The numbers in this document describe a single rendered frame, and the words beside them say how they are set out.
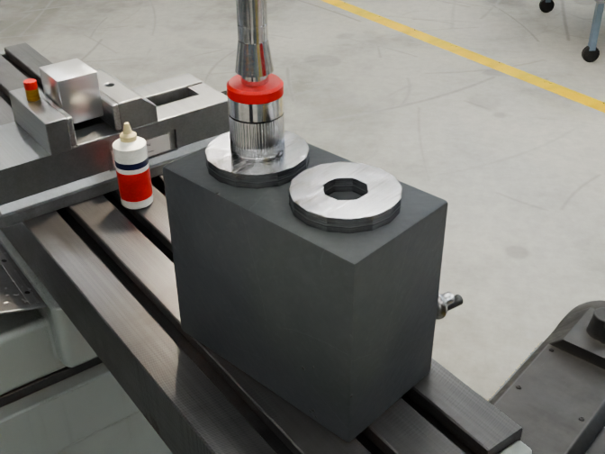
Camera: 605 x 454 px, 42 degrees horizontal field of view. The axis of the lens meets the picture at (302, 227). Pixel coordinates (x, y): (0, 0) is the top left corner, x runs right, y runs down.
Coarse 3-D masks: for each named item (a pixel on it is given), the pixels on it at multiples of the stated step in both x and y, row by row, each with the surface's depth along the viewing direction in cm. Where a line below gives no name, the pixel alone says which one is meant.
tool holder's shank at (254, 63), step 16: (240, 0) 61; (256, 0) 61; (240, 16) 62; (256, 16) 61; (240, 32) 62; (256, 32) 62; (240, 48) 63; (256, 48) 63; (240, 64) 64; (256, 64) 63; (272, 64) 64; (240, 80) 65; (256, 80) 64
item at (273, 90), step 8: (232, 80) 66; (272, 80) 66; (280, 80) 66; (232, 88) 64; (240, 88) 64; (248, 88) 64; (256, 88) 64; (264, 88) 64; (272, 88) 64; (280, 88) 65; (232, 96) 65; (240, 96) 64; (248, 96) 64; (256, 96) 64; (264, 96) 64; (272, 96) 64; (280, 96) 65
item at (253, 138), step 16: (240, 112) 65; (256, 112) 64; (272, 112) 65; (240, 128) 66; (256, 128) 65; (272, 128) 66; (240, 144) 66; (256, 144) 66; (272, 144) 67; (256, 160) 67
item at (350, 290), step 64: (192, 192) 68; (256, 192) 65; (320, 192) 63; (384, 192) 63; (192, 256) 72; (256, 256) 65; (320, 256) 59; (384, 256) 60; (192, 320) 77; (256, 320) 69; (320, 320) 62; (384, 320) 63; (320, 384) 66; (384, 384) 68
